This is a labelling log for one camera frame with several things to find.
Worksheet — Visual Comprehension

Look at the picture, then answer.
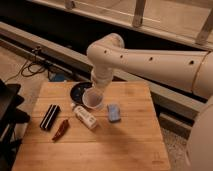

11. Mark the blue object behind table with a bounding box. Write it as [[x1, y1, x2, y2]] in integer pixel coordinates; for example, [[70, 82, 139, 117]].
[[49, 74, 66, 82]]

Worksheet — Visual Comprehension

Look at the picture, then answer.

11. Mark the black chair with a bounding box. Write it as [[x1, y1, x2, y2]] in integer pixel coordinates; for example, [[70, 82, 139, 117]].
[[0, 79, 30, 171]]

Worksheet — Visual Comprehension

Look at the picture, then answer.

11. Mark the black cable on floor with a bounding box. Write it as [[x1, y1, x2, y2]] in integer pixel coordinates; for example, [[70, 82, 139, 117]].
[[4, 46, 54, 83]]

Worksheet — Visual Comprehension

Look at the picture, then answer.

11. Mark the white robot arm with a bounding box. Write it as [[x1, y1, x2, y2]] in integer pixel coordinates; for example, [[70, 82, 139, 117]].
[[86, 33, 213, 171]]

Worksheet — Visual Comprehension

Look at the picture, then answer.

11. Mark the blue sponge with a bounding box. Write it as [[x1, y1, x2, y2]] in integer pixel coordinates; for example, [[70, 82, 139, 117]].
[[107, 104, 121, 122]]

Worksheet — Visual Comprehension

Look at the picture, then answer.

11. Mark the wooden board table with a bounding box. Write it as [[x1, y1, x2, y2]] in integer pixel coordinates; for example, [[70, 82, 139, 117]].
[[12, 82, 170, 171]]

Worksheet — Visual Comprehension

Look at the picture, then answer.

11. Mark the white plastic bottle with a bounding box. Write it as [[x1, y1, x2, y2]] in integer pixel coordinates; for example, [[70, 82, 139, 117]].
[[71, 103, 98, 130]]

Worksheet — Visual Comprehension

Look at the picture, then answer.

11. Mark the black rectangular box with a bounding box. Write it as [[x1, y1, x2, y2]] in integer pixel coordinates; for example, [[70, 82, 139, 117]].
[[40, 104, 60, 131]]

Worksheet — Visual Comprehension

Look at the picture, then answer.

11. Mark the red chili pepper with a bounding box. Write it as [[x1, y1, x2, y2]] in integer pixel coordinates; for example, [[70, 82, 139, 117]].
[[52, 119, 69, 141]]

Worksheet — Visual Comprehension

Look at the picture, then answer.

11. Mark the dark ceramic bowl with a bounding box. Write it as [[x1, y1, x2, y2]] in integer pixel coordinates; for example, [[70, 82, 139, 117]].
[[70, 82, 92, 105]]

